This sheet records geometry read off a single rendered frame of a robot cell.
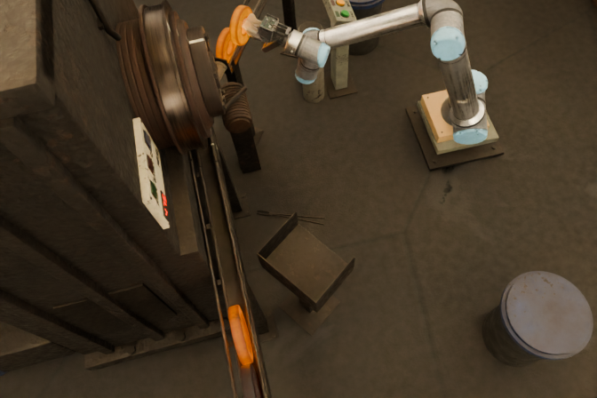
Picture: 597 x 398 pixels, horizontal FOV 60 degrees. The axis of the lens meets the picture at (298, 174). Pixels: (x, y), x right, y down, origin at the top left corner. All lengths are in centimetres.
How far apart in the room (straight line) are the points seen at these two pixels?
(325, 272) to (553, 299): 85
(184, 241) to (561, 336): 136
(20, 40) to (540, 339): 183
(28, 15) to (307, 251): 123
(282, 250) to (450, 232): 102
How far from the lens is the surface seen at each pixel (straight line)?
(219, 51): 224
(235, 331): 164
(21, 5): 106
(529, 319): 212
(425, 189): 270
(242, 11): 211
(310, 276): 186
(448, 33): 196
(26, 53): 97
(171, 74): 147
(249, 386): 162
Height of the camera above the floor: 238
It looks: 61 degrees down
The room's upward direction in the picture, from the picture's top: 7 degrees counter-clockwise
